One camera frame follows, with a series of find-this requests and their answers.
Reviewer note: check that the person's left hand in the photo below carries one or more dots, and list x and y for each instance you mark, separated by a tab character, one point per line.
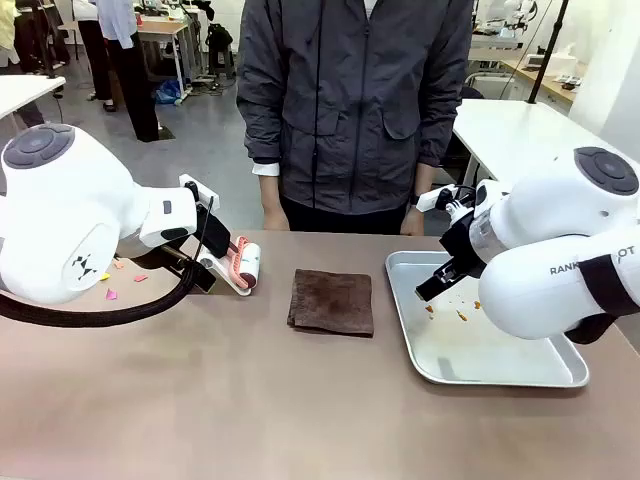
412	222

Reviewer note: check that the black tripod pole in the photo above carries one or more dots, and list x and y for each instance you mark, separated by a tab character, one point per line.
45	45
548	50

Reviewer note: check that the person in grey jacket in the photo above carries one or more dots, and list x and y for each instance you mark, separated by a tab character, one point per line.
350	100

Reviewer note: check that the bystander in light blue shirt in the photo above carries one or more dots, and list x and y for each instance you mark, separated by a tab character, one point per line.
130	65

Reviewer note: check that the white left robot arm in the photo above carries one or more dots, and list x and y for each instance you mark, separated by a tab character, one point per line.
60	210

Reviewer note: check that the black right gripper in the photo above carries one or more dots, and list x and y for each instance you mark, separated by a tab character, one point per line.
462	242

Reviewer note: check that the bystander in yellow top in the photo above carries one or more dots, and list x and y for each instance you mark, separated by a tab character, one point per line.
6	30

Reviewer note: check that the blue plastic bag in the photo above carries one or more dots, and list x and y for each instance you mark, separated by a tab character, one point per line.
167	92

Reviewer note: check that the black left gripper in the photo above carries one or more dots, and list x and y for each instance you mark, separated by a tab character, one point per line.
212	230

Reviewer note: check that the white folded roller stand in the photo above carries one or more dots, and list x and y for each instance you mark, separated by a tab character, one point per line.
225	274

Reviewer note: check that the wooden top desk white frame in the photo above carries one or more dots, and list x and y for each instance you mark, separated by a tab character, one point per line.
160	27

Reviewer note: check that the white tissue box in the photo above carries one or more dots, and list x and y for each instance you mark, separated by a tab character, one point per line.
562	62

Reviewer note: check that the long wooden workbench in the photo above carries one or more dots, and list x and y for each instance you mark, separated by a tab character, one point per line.
550	82

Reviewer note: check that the large white table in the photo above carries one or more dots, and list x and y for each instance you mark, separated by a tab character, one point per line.
525	135

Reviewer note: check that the person's right forearm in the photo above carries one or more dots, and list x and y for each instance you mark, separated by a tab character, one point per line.
270	187

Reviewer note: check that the orange paper scrap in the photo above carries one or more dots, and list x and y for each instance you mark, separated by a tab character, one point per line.
118	263

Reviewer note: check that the brown cleaning cloth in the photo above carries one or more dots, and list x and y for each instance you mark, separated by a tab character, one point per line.
332	302

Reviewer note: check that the silver metal tray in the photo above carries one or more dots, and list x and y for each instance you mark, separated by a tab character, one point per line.
475	350

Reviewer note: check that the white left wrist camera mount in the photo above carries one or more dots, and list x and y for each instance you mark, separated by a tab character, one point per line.
200	186

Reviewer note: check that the black wrist watch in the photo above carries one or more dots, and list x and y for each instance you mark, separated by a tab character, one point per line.
415	198

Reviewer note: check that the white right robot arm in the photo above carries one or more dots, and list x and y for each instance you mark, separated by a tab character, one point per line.
550	225

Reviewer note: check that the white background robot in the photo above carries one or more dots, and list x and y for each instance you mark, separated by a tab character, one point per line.
515	12

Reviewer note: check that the small white table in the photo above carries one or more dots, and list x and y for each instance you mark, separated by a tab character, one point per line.
25	90

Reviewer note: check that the person's left forearm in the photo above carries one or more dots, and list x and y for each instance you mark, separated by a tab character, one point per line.
426	177

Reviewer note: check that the black stool with bag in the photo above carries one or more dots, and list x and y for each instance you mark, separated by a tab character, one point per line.
220	37

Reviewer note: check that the person's right hand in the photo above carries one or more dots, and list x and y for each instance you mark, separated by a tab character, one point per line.
275	215

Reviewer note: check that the black trousers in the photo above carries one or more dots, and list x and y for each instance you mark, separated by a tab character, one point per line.
340	222

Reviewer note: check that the bystander in black trousers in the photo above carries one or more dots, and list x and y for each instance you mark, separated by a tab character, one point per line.
95	55

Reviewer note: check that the white shirt cuff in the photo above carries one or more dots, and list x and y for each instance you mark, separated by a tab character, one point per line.
265	169

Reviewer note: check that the dark floor mat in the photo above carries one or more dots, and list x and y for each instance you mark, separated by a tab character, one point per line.
166	133

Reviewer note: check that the pink and white lint roller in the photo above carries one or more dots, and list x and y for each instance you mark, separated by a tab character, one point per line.
246	260

